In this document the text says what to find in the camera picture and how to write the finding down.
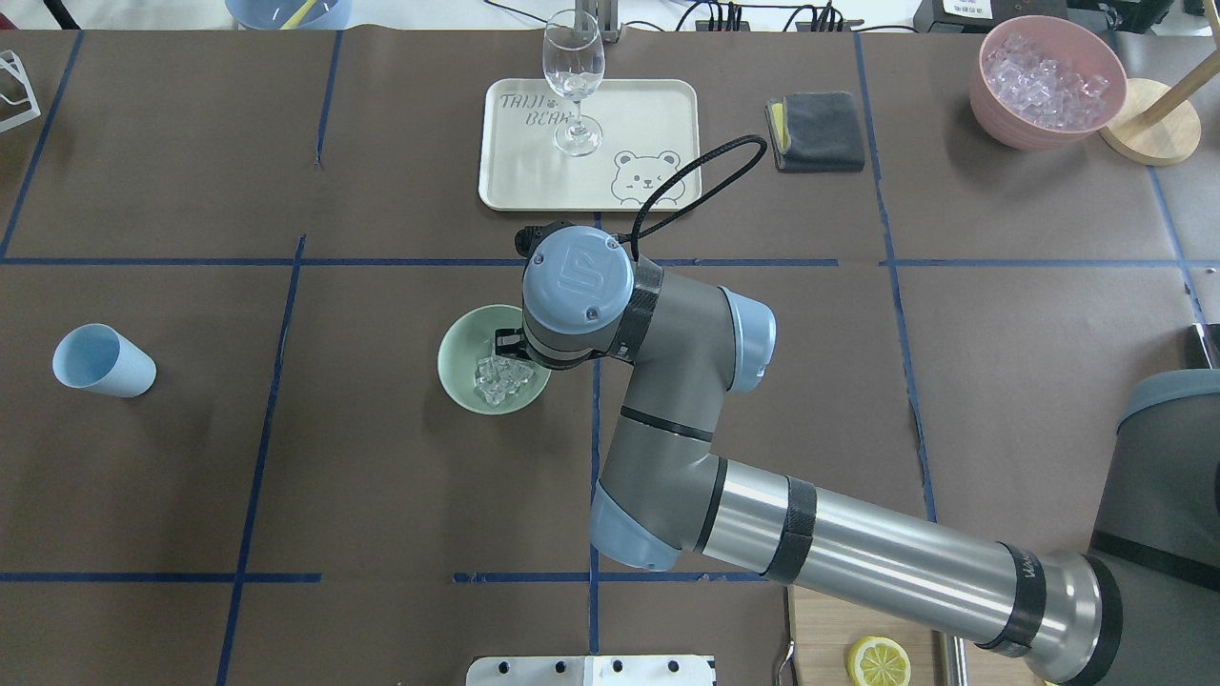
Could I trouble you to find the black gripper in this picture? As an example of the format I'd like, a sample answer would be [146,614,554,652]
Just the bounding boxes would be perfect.
[493,221,573,363]

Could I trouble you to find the green bowl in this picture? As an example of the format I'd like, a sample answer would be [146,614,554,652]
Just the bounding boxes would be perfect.
[437,304,550,415]

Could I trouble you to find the clear ice cubes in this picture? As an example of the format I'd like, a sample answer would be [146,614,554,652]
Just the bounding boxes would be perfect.
[475,355,537,406]

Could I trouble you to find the light blue plastic cup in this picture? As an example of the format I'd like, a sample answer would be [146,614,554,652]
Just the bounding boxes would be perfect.
[51,323,157,398]

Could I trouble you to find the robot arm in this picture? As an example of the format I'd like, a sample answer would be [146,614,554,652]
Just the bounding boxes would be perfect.
[497,221,1219,685]

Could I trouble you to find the blue bowl with spoon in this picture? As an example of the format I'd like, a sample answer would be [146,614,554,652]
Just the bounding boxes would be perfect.
[224,1,354,31]

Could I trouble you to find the pink bowl of ice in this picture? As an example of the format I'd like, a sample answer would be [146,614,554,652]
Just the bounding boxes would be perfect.
[967,13,1129,151]

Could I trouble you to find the cream bear tray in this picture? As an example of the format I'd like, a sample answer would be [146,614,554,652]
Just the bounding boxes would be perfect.
[478,78,703,212]

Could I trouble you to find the grey folded cloth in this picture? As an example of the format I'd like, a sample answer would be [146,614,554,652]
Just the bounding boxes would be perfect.
[765,92,865,173]

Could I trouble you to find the wooden cutting board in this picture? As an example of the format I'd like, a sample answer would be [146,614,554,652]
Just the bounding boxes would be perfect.
[784,587,1043,685]

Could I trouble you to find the lemon half slice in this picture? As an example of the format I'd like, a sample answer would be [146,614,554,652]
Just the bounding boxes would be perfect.
[844,636,913,686]

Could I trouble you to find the wooden cup stand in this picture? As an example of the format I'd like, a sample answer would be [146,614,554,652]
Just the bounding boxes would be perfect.
[1100,50,1219,166]

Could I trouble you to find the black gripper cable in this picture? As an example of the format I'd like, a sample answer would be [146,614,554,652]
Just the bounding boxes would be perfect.
[619,134,769,258]

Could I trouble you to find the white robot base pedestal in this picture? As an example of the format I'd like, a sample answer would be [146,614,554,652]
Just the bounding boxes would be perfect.
[465,653,719,685]

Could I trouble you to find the white wire rack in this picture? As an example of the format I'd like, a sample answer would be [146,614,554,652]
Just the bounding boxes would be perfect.
[1,50,41,131]

